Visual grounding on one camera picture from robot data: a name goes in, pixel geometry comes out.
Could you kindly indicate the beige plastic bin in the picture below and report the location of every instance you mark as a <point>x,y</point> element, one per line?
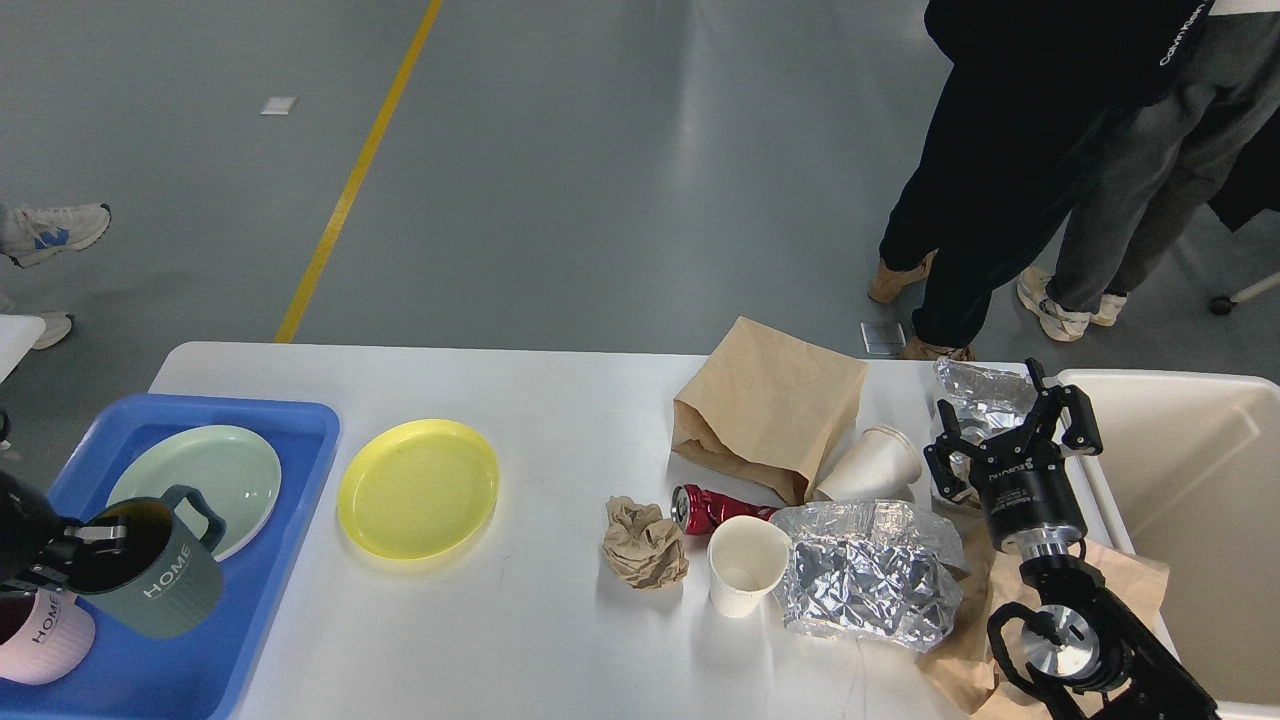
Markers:
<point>1189,476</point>

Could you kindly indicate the large crumpled foil sheet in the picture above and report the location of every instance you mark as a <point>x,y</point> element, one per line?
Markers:
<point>881,569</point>

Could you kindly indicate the person in grey trousers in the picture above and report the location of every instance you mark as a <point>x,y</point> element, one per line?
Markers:
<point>1174,157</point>

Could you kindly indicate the blue plastic tray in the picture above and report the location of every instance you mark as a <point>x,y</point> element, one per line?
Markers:
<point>201,674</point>

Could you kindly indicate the upright white paper cup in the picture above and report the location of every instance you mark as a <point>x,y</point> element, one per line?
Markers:
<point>748,557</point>

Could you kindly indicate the small crumpled foil bag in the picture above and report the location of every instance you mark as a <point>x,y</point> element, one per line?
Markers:
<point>998,397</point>

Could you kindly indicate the brown paper bag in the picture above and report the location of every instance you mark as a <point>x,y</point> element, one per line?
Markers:
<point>768,407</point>

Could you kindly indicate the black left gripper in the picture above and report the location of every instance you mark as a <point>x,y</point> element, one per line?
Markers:
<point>40,551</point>

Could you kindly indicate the person in black clothes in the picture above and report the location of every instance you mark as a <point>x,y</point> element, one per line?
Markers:
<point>1026,114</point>

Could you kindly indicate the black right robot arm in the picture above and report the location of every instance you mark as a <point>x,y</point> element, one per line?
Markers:
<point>1082,638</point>

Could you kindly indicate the yellow plastic plate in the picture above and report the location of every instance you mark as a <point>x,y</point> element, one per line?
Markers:
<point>418,490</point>

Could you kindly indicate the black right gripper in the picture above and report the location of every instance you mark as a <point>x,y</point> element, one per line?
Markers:
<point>1020,481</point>

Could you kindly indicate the flat brown paper sheet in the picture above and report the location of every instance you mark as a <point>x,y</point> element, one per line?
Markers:
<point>962,666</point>

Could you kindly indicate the crumpled brown paper ball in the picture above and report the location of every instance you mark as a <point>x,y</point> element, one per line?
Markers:
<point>643,547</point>

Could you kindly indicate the pale green plate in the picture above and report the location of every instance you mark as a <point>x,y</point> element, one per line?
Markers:
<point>235,469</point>

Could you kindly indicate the dark green mug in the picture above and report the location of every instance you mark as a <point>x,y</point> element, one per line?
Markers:
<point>164,581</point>

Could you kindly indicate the crushed red soda can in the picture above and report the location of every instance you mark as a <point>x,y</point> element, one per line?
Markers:
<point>698,511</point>

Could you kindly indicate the white table corner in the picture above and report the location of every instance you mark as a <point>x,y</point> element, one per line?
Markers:
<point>19,334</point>

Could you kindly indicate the pink ribbed mug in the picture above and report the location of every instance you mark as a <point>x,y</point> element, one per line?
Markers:
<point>45,634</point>

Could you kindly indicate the white blue sneaker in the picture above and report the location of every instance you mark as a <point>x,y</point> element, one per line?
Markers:
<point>34,235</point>

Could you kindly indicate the tipped white paper cup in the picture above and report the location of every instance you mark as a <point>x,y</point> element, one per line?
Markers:
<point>881,463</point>

